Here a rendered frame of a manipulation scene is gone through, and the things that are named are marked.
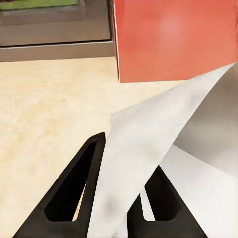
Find paper coffee filter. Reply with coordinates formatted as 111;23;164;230
87;62;238;238

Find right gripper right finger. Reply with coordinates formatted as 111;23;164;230
127;165;208;238

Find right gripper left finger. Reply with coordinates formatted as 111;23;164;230
12;132;106;238

